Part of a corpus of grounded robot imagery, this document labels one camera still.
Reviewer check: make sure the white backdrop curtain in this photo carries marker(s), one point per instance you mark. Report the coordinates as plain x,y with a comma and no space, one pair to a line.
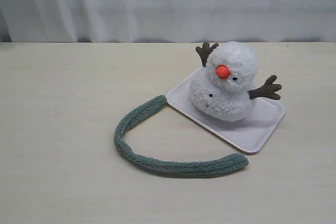
167,20

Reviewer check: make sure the white plush snowman toy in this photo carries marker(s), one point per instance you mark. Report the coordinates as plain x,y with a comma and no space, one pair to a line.
223,87

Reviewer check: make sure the white rectangular tray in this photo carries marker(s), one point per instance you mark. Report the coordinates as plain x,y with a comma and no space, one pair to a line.
248,135

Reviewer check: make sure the green fuzzy scarf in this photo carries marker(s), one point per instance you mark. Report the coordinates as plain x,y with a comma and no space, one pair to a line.
204,169

